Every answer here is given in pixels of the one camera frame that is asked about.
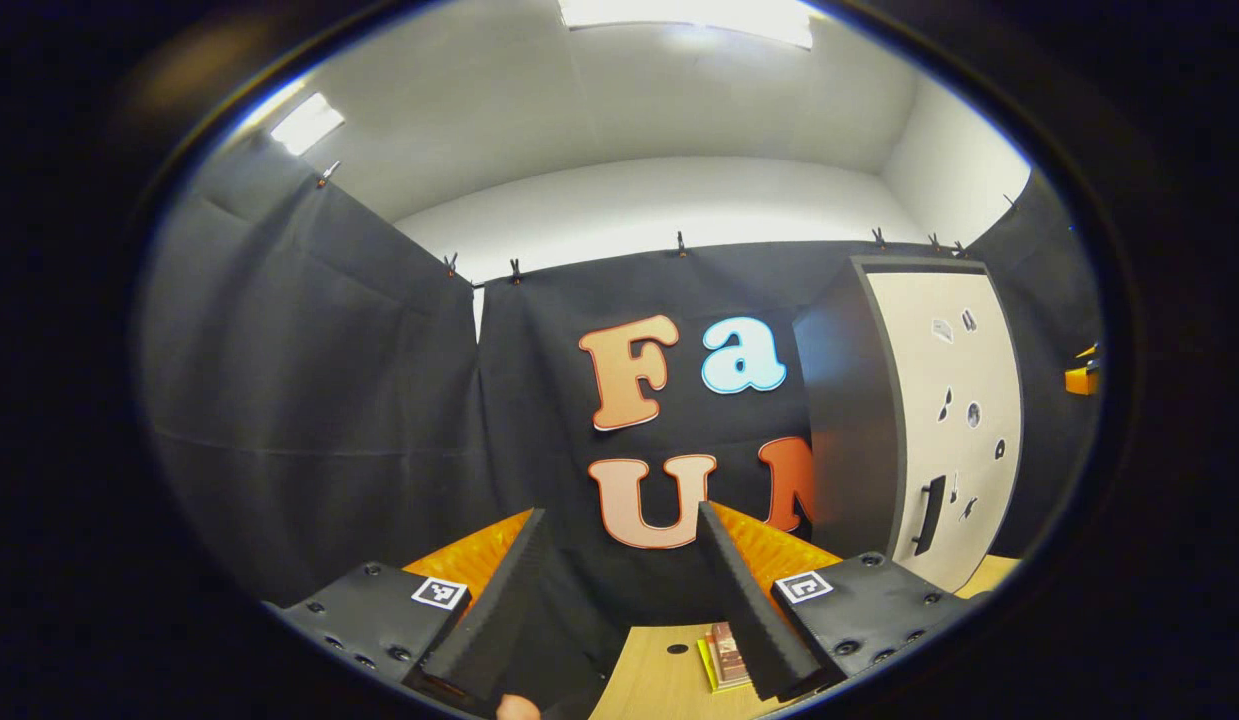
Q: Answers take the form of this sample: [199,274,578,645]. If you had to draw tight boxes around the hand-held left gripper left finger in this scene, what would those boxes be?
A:
[264,508,547,706]

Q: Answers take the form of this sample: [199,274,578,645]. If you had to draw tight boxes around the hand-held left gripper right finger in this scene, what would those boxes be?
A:
[697,500,970,701]

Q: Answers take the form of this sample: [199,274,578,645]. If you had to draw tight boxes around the white cabinet door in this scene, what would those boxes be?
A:
[864,270,1023,593]

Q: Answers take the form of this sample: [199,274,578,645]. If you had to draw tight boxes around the black door handle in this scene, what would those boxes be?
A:
[911,475,948,557]

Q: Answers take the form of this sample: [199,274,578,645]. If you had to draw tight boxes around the grey cabinet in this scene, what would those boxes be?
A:
[792,255,1025,596]

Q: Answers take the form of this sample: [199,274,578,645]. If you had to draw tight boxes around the red cover book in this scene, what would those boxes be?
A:
[709,622,752,686]

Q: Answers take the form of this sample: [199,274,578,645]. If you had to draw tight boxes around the yellow book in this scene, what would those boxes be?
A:
[697,640,750,694]

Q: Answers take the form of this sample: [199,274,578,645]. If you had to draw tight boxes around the black backdrop cloth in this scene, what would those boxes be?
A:
[139,130,1105,716]

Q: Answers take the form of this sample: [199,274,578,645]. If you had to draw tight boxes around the row of black cloth clips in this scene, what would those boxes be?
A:
[317,160,970,286]

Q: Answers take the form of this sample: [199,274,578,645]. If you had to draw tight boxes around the small ceiling light panel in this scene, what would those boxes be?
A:
[269,92,346,157]

